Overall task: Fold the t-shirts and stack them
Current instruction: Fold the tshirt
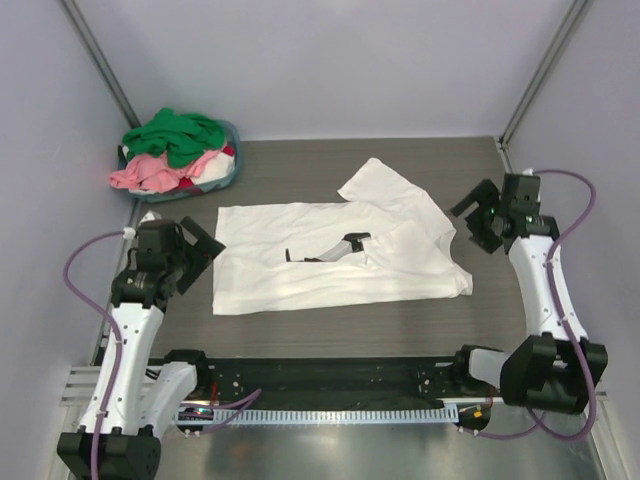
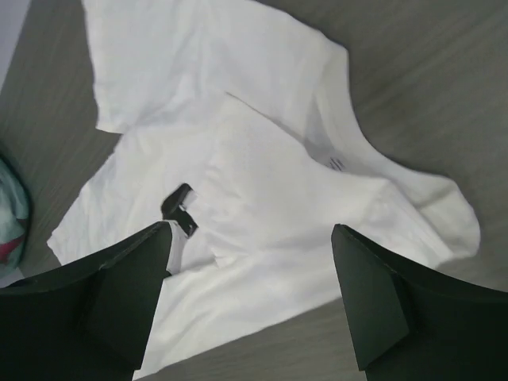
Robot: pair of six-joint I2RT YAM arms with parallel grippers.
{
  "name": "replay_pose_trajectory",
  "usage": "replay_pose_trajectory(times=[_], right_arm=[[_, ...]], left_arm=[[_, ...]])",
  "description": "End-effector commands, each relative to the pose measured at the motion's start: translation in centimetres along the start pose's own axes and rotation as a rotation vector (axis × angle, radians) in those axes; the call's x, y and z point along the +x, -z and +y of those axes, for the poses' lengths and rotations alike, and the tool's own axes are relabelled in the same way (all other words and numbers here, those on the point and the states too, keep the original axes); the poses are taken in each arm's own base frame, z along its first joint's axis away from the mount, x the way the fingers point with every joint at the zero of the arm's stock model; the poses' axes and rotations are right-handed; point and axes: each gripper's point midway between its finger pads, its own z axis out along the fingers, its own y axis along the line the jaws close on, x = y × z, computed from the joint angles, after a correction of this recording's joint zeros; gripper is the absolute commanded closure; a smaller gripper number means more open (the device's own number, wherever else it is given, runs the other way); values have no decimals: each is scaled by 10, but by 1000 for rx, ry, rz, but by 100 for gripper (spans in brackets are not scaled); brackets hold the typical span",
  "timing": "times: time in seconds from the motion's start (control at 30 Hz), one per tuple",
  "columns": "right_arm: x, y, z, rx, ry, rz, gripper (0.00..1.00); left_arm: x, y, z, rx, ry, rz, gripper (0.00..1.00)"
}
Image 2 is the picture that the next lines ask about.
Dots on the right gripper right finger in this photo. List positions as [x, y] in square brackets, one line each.
[410, 322]

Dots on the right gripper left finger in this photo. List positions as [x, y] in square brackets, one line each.
[89, 319]

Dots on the white t-shirt robot print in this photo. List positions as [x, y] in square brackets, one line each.
[252, 109]

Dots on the red t-shirt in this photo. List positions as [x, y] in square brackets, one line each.
[6, 249]

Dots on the teal laundry basket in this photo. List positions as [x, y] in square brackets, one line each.
[15, 216]

